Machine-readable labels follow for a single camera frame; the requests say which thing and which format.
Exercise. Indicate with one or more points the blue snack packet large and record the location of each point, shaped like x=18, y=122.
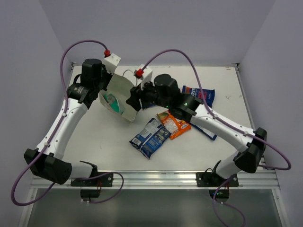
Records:
x=150, y=138

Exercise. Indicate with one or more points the orange snack packet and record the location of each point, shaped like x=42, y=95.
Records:
x=175, y=126

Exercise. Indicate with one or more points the black base bracket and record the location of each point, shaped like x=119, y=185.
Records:
x=97, y=179
x=207, y=178

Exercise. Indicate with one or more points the blue white snack packet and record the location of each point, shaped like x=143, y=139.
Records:
x=206, y=132

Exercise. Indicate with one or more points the right black controller box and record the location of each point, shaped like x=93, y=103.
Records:
x=222, y=194

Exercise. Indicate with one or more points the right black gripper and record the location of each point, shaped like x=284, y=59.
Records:
x=136, y=93

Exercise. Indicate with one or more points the right black base bracket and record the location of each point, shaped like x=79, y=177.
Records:
x=207, y=178

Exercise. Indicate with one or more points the dark blue chips packet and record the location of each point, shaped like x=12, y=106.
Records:
x=209, y=94

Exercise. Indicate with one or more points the aluminium mounting rail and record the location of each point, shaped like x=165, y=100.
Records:
x=186, y=180

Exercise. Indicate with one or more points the left black base bracket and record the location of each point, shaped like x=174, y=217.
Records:
x=97, y=179

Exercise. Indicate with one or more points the patterned paper bag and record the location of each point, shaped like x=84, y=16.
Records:
x=120, y=87

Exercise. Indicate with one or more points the left black controller box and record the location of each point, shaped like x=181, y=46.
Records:
x=88, y=194

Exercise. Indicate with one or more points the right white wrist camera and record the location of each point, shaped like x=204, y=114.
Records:
x=144, y=75

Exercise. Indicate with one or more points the black controller box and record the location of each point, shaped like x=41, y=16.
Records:
x=88, y=194
x=222, y=194

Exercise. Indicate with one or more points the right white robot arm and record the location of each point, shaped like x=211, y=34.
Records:
x=164, y=92

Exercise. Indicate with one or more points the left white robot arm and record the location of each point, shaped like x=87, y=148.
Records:
x=46, y=160

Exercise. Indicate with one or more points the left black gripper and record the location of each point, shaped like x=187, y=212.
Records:
x=105, y=80

